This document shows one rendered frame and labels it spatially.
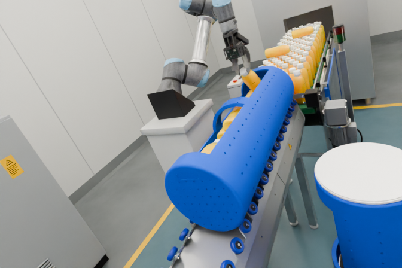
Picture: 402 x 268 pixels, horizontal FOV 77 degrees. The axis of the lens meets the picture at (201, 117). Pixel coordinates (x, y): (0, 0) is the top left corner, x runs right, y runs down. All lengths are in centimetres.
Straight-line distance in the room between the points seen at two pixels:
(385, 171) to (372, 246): 21
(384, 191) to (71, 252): 210
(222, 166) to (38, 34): 324
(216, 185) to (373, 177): 45
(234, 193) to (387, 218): 40
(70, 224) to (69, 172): 144
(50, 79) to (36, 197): 182
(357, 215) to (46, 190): 192
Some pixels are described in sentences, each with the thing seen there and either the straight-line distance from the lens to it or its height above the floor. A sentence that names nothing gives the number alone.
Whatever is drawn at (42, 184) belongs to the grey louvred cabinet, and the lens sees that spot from 217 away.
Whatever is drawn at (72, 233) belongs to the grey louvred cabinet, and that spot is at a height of 47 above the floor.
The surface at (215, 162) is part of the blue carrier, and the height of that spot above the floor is 121.
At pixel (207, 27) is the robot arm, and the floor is 152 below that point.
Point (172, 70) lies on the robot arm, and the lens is 144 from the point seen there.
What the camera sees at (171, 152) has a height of 98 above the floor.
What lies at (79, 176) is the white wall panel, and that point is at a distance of 375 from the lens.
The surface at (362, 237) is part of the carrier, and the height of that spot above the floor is 90.
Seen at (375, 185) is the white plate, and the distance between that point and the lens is 87.
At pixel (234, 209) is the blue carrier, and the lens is 81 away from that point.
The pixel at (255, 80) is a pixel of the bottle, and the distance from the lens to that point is 128.
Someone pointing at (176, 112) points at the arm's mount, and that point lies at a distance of 138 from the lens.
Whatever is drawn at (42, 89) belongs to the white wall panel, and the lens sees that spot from 358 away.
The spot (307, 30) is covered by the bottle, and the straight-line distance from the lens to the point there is 248.
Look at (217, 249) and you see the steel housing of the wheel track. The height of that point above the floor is 93.
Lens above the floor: 162
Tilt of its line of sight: 22 degrees down
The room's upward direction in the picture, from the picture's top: 21 degrees counter-clockwise
